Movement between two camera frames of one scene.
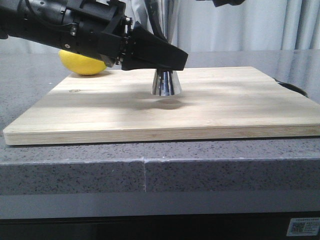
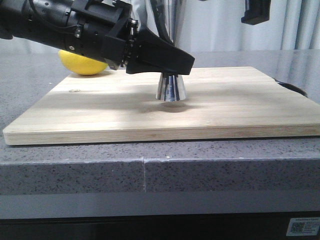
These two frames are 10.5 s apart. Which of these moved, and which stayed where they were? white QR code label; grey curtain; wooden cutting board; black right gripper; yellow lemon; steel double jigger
Moved: steel double jigger; black right gripper
Stayed: grey curtain; wooden cutting board; white QR code label; yellow lemon
